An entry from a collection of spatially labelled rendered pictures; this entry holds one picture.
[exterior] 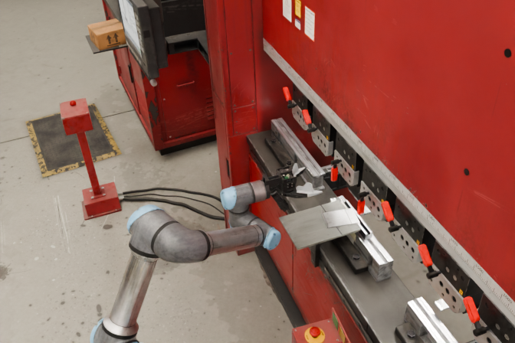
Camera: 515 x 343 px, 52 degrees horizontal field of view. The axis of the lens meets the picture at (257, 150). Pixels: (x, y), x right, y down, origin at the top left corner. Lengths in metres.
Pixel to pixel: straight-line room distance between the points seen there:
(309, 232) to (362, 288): 0.28
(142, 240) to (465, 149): 0.94
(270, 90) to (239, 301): 1.20
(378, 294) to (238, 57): 1.24
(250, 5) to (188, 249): 1.27
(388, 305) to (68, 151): 3.09
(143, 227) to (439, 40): 0.97
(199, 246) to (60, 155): 2.95
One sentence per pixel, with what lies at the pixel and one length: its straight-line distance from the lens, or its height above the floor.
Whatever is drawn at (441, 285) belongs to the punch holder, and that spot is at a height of 1.21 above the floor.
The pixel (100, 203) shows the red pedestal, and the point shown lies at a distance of 3.73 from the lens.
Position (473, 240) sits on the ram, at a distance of 1.46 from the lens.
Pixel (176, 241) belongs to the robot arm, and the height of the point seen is 1.34.
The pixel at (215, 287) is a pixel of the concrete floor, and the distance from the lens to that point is 3.19.
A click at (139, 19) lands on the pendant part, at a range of 2.50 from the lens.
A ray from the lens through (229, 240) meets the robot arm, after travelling 1.70.
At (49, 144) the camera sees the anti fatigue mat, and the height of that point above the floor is 0.01.
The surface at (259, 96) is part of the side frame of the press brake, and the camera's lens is 2.69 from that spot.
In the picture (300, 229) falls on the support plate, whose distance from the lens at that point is 2.06.
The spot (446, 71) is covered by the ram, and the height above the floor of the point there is 1.83.
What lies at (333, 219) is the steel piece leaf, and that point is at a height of 1.00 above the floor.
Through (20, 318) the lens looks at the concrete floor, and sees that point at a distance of 3.37.
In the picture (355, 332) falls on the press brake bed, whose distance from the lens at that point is 2.11.
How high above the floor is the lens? 2.45
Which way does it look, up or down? 36 degrees down
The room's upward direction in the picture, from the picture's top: 3 degrees counter-clockwise
